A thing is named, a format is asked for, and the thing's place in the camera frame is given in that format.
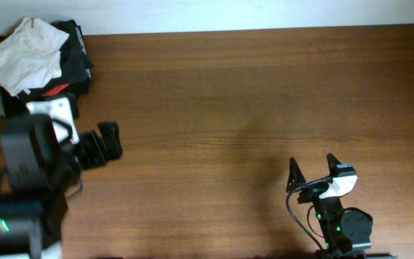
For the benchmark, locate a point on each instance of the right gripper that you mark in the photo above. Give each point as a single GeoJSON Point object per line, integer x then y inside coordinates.
{"type": "Point", "coordinates": [294, 170]}

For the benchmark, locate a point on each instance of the white polo shirt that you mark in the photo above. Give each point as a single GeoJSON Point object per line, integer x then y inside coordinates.
{"type": "Point", "coordinates": [30, 56]}

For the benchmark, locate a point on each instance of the black folded shirt white letters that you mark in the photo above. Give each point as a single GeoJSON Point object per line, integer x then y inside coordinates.
{"type": "Point", "coordinates": [76, 74]}

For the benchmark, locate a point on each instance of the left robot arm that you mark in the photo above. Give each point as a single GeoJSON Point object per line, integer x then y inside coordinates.
{"type": "Point", "coordinates": [42, 163]}

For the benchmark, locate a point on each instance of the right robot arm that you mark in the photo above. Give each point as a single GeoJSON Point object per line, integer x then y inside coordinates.
{"type": "Point", "coordinates": [345, 231]}

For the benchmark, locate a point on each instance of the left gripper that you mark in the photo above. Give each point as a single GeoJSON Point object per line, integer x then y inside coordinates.
{"type": "Point", "coordinates": [99, 154]}

